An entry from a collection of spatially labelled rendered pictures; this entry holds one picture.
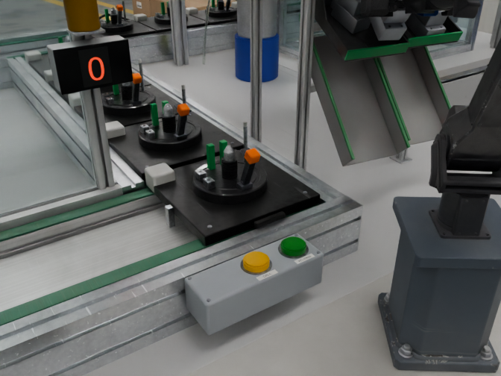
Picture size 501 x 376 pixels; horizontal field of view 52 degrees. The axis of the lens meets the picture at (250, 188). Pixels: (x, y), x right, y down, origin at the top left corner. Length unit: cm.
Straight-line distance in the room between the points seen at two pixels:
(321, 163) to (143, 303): 68
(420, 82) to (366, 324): 58
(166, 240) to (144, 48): 128
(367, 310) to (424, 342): 13
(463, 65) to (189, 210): 154
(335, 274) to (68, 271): 45
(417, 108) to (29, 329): 86
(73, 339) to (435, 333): 49
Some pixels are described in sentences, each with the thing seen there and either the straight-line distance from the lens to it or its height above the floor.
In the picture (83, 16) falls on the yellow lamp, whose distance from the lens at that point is 87.
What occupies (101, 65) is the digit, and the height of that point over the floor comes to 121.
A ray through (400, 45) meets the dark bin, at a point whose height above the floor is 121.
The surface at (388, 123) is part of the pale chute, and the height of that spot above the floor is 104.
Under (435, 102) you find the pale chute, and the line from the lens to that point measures 120.
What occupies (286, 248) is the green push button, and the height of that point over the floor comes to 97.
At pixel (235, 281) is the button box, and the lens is 76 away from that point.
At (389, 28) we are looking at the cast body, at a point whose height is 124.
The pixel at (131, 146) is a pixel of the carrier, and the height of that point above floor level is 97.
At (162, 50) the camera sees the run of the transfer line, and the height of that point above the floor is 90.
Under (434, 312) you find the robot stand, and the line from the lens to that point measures 75.
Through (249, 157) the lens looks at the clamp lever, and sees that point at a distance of 86.
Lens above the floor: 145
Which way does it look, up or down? 30 degrees down
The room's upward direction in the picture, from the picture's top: straight up
